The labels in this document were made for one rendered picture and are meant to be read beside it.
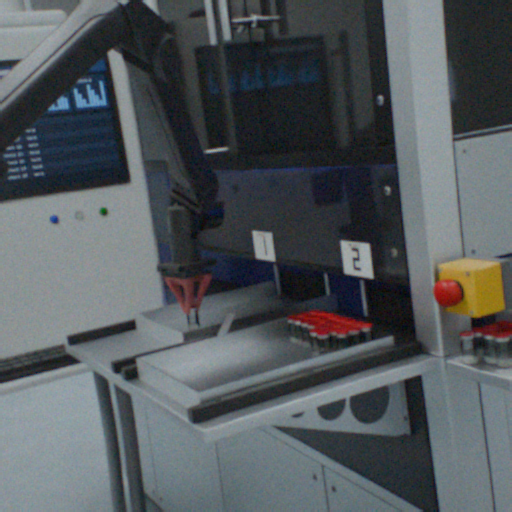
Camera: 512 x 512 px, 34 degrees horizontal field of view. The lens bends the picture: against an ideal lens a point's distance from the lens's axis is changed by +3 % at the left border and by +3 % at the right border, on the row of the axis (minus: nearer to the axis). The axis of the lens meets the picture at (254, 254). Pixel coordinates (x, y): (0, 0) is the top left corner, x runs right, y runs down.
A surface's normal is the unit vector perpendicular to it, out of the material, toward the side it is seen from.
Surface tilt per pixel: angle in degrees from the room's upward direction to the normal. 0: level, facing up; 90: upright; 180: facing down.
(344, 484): 90
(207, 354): 90
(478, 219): 90
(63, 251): 90
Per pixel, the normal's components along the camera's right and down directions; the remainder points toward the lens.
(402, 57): -0.88, 0.19
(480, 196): 0.46, 0.07
